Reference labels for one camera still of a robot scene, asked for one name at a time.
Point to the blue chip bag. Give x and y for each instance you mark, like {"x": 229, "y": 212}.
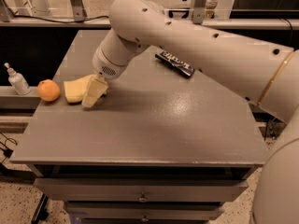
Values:
{"x": 175, "y": 63}

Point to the orange fruit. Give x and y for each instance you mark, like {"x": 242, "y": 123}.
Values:
{"x": 48, "y": 90}

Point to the yellow sponge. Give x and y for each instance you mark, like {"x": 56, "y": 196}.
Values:
{"x": 74, "y": 90}

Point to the drawer with knob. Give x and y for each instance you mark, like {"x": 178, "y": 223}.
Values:
{"x": 139, "y": 211}
{"x": 141, "y": 190}

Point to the grey drawer cabinet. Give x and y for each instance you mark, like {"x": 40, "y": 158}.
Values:
{"x": 152, "y": 124}

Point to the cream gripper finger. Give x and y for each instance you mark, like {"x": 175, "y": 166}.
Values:
{"x": 96, "y": 87}

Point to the white pump bottle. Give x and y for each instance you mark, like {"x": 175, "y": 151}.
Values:
{"x": 17, "y": 81}

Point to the top drawer with knob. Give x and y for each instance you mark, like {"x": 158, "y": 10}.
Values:
{"x": 141, "y": 190}

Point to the metal frame post right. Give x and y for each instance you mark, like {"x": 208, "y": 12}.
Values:
{"x": 198, "y": 11}

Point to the metal frame post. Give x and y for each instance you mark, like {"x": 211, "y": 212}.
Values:
{"x": 79, "y": 12}
{"x": 198, "y": 11}

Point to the metal frame post left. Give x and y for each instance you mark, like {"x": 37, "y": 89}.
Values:
{"x": 79, "y": 12}

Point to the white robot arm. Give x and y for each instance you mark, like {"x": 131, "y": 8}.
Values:
{"x": 265, "y": 73}

